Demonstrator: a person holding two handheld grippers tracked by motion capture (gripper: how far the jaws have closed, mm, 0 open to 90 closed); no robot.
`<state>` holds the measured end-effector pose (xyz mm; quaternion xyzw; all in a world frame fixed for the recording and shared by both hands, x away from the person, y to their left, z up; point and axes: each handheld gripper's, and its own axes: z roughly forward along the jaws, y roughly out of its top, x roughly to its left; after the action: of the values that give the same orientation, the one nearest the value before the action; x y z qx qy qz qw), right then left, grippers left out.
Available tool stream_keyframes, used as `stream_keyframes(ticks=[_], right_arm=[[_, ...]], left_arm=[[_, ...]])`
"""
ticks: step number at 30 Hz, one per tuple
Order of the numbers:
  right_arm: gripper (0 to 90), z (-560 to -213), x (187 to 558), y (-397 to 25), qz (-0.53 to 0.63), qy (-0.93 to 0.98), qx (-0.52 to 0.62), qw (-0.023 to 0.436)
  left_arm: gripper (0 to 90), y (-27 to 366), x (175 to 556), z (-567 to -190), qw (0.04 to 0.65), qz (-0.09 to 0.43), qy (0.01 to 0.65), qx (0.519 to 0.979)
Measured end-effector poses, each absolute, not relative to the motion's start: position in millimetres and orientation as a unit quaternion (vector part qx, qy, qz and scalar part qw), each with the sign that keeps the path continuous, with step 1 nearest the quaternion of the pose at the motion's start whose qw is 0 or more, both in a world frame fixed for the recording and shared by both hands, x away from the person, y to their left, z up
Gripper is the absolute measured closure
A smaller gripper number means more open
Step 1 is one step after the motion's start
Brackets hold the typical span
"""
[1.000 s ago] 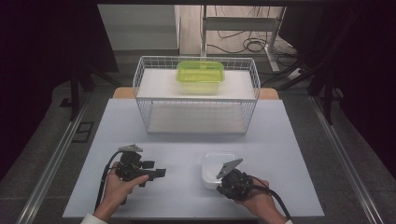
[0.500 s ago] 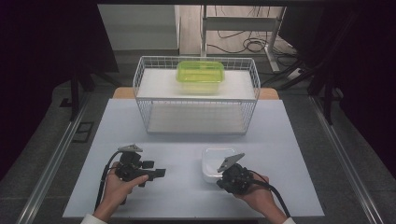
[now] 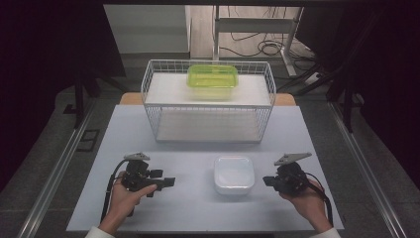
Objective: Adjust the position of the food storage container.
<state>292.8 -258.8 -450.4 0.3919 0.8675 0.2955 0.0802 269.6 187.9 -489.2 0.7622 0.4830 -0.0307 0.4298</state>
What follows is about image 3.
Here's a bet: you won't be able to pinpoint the wooden table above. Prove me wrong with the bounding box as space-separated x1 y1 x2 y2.
119 92 297 107

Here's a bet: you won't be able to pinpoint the white wire shelf rack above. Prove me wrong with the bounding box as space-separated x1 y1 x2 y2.
141 59 277 144

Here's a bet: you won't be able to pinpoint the aluminium floor rail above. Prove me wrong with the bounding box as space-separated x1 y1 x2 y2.
17 98 97 238
326 101 408 238

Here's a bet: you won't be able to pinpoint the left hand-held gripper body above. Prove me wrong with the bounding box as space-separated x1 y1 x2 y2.
121 152 165 193

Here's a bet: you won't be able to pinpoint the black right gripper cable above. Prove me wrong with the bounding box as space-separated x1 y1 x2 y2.
306 173 335 228

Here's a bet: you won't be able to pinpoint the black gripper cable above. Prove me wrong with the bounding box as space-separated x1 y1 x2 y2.
306 173 335 228
100 160 129 223

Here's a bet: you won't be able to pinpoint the black curtain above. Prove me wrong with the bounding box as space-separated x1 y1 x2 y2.
0 0 127 192
295 5 420 191

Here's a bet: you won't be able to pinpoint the person's right hand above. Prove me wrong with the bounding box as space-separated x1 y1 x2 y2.
279 180 331 224

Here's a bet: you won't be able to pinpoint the black metal stand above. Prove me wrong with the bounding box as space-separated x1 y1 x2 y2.
276 60 366 134
72 63 127 130

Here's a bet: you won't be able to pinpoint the white cabinet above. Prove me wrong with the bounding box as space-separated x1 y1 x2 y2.
103 4 192 56

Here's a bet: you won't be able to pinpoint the white power strip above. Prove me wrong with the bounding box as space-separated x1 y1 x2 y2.
304 71 322 86

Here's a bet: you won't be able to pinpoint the white plastic container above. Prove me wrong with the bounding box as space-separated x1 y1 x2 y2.
213 155 256 196

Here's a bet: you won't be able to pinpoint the green transparent plastic container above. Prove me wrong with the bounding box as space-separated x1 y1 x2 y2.
186 63 240 100

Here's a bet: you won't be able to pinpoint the person's left hand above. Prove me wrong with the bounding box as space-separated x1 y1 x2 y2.
102 179 158 226

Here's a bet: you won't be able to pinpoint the black floor cables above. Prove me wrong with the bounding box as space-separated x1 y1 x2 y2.
219 6 319 72

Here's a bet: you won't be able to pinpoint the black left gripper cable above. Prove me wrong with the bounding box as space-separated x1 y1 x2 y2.
100 160 129 223

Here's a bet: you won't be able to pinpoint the black floor plate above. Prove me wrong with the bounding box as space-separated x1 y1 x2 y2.
76 129 101 153

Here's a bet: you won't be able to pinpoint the white metal desk frame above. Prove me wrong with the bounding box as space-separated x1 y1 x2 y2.
212 5 305 77

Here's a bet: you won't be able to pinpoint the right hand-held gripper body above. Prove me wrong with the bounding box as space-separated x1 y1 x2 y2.
273 152 313 196

